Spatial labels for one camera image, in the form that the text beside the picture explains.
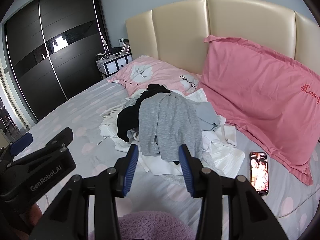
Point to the light blue garment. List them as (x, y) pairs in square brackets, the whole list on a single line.
[(206, 115)]

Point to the beige padded headboard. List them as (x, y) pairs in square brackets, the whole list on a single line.
[(180, 30)]

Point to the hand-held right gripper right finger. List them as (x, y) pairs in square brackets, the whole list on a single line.
[(186, 171)]

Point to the black pouch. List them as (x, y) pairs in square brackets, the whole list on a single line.
[(116, 49)]

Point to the pile of white clothes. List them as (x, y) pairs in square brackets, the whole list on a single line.
[(225, 155)]

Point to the black sliding wardrobe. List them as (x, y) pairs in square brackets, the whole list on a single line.
[(62, 17)]

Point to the grey bed with pink dots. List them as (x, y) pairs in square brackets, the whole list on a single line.
[(75, 100)]

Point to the photo frame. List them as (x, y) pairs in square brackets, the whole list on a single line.
[(125, 48)]

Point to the purple fluffy robe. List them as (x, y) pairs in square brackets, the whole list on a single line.
[(150, 226)]

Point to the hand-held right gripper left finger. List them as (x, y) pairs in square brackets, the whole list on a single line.
[(131, 171)]

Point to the pink pillow with cloud print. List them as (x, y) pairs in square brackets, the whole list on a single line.
[(150, 72)]

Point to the white nightstand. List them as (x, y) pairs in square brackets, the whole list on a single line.
[(112, 65)]

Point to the grey shirt with black sleeves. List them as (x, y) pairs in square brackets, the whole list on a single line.
[(165, 120)]

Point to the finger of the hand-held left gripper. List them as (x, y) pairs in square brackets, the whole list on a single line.
[(62, 136), (23, 141)]

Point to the smartphone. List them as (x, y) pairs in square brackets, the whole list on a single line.
[(259, 175)]

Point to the plain pink pillow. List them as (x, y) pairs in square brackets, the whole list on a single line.
[(250, 92)]

